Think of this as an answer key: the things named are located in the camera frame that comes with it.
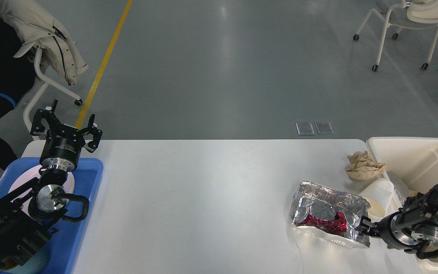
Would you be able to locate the chair with beige coat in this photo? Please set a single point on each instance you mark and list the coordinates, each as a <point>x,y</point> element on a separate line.
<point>46,43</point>

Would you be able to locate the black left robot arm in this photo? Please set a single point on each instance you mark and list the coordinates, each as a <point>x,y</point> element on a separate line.
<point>28,213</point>

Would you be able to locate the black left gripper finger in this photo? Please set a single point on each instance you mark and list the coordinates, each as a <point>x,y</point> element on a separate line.
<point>45,123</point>
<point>91,129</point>

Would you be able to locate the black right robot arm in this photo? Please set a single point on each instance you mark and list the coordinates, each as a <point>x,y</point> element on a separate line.
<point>413,228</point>

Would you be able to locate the crushed red soda can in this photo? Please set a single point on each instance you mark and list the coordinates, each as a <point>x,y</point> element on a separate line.
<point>338,225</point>

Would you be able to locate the pink plate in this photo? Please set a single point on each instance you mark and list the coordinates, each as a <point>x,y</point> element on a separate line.
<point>43,198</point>

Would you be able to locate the white tissue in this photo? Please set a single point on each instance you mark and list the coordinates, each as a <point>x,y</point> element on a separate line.
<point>379,195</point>

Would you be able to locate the brown paper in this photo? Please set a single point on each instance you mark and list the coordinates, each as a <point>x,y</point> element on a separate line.
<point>363,167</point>

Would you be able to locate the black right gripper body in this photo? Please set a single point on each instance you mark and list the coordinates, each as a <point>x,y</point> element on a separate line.
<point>396,229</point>

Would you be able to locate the teal mug yellow inside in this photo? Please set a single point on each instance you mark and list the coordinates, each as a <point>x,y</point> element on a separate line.
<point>34,265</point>

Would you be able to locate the blue plastic tray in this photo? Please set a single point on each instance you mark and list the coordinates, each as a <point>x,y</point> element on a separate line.
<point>65,243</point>

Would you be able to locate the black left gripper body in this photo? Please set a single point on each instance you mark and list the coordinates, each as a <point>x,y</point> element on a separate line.
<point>62,150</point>

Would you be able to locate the brown paper bag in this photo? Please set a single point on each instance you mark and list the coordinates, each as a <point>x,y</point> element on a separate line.
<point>411,193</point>

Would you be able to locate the aluminium foil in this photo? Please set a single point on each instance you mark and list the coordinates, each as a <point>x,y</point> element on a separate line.
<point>401,189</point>
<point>324,203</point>

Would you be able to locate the white chair on wheels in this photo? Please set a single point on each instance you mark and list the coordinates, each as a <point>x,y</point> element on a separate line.
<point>404,14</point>

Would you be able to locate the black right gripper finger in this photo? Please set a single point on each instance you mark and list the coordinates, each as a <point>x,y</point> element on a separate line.
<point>367,227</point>

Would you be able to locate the white plastic bin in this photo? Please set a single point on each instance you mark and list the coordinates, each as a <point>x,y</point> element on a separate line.
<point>411,160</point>

